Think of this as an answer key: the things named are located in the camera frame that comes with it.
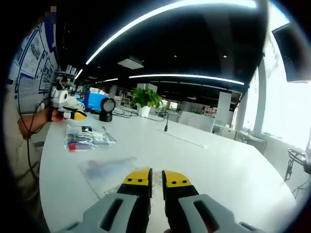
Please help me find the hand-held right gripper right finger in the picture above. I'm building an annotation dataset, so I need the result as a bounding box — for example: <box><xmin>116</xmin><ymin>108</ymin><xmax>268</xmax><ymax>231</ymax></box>
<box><xmin>162</xmin><ymin>169</ymin><xmax>267</xmax><ymax>233</ymax></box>

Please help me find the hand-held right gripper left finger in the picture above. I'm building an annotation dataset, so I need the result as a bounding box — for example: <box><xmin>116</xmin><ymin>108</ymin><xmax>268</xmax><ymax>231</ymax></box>
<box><xmin>57</xmin><ymin>167</ymin><xmax>153</xmax><ymax>233</ymax></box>

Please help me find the stack of sheet goods packets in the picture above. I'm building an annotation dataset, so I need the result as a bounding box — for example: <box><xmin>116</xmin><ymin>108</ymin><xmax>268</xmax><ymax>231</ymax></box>
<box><xmin>64</xmin><ymin>124</ymin><xmax>117</xmax><ymax>153</ymax></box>

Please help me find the clear red-label sheet goods packet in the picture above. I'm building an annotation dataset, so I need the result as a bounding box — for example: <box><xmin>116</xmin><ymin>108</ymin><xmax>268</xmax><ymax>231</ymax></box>
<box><xmin>65</xmin><ymin>139</ymin><xmax>110</xmax><ymax>153</ymax></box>

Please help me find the clear printed sheet goods packet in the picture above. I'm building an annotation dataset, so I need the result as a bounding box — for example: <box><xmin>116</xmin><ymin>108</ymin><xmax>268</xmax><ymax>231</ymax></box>
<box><xmin>78</xmin><ymin>156</ymin><xmax>164</xmax><ymax>200</ymax></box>

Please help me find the person's left hand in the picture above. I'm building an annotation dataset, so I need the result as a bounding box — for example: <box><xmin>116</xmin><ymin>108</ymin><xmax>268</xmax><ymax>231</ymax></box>
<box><xmin>50</xmin><ymin>108</ymin><xmax>66</xmax><ymax>122</ymax></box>

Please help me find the white and blue device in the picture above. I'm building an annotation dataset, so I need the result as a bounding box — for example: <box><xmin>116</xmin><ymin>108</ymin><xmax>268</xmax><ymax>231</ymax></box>
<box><xmin>67</xmin><ymin>97</ymin><xmax>86</xmax><ymax>110</ymax></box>

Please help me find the blue plastic box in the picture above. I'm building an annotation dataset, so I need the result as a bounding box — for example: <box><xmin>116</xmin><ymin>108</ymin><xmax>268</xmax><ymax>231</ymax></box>
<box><xmin>84</xmin><ymin>90</ymin><xmax>109</xmax><ymax>110</ymax></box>

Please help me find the black round barcode scanner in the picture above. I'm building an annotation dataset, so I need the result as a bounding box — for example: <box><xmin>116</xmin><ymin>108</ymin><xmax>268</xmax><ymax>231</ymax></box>
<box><xmin>99</xmin><ymin>97</ymin><xmax>116</xmax><ymax>122</ymax></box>

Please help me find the white shelf with boxes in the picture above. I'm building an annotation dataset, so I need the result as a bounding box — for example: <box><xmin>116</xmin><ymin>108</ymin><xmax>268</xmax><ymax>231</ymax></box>
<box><xmin>54</xmin><ymin>64</ymin><xmax>77</xmax><ymax>83</ymax></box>

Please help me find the white table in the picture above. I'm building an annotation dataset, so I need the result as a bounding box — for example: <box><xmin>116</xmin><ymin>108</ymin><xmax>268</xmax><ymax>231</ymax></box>
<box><xmin>38</xmin><ymin>108</ymin><xmax>301</xmax><ymax>233</ymax></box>

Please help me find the green potted plant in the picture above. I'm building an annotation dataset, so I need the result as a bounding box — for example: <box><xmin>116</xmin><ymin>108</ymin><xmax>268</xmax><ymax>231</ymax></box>
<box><xmin>130</xmin><ymin>87</ymin><xmax>164</xmax><ymax>118</ymax></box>

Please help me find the ceiling air vent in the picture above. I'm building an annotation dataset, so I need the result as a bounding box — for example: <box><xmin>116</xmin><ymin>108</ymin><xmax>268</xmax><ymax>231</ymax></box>
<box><xmin>117</xmin><ymin>55</ymin><xmax>144</xmax><ymax>70</ymax></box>

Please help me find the white low cabinet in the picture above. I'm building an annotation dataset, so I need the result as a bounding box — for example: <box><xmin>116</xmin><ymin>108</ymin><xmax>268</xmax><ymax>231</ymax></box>
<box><xmin>178</xmin><ymin>111</ymin><xmax>216</xmax><ymax>133</ymax></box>

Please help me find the person's beige clothing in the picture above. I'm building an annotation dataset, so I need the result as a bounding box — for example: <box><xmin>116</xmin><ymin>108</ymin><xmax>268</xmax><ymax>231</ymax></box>
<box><xmin>4</xmin><ymin>84</ymin><xmax>49</xmax><ymax>233</ymax></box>

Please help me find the white square pillar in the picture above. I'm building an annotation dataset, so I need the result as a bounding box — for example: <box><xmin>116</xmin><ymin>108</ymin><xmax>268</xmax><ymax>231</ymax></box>
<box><xmin>217</xmin><ymin>91</ymin><xmax>232</xmax><ymax>126</ymax></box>

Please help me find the long ceiling light strip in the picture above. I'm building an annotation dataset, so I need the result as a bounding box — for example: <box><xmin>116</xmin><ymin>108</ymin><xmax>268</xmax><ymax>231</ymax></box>
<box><xmin>128</xmin><ymin>73</ymin><xmax>245</xmax><ymax>85</ymax></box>
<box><xmin>85</xmin><ymin>0</ymin><xmax>258</xmax><ymax>66</ymax></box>

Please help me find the black table cable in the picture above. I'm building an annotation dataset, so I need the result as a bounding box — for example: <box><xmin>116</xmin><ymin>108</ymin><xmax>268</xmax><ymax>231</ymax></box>
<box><xmin>114</xmin><ymin>108</ymin><xmax>141</xmax><ymax>119</ymax></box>

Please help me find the blue white wall poster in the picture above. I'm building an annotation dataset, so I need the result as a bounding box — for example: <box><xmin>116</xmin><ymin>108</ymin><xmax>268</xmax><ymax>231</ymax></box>
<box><xmin>12</xmin><ymin>21</ymin><xmax>60</xmax><ymax>100</ymax></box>

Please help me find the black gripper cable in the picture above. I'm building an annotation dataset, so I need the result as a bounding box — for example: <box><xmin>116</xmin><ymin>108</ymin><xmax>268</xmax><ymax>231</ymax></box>
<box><xmin>18</xmin><ymin>97</ymin><xmax>53</xmax><ymax>175</ymax></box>

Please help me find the black gooseneck cable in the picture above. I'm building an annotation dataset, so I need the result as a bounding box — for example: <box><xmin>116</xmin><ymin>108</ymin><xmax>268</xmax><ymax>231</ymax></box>
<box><xmin>155</xmin><ymin>110</ymin><xmax>170</xmax><ymax>132</ymax></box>

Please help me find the black cable bundle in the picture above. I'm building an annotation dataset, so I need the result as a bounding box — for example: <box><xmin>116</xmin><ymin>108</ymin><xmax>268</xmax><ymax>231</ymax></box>
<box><xmin>284</xmin><ymin>148</ymin><xmax>308</xmax><ymax>195</ymax></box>

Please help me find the black wall monitor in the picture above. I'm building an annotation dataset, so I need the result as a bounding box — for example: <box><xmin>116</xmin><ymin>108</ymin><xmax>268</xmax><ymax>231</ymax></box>
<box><xmin>271</xmin><ymin>23</ymin><xmax>311</xmax><ymax>83</ymax></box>

